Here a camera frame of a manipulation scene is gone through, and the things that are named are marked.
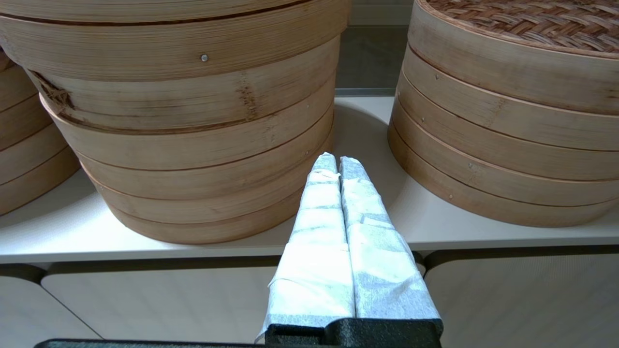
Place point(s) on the stainless steel vent panel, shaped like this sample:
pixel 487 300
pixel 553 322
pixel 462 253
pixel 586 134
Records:
pixel 370 58

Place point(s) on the small bamboo steamer stack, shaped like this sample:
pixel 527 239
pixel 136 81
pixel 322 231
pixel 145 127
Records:
pixel 508 159

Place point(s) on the tall wide bamboo steamer stack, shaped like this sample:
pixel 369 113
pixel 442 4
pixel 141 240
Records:
pixel 169 145

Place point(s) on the woven bamboo steamer lid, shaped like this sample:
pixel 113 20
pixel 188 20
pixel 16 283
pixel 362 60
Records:
pixel 508 63

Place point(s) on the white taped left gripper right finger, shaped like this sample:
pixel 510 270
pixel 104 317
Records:
pixel 382 270

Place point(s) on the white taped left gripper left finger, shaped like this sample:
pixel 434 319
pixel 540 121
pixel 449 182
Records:
pixel 314 261

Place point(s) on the beige cabinet door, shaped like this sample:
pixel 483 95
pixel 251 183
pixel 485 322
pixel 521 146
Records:
pixel 29 319
pixel 532 299
pixel 169 304

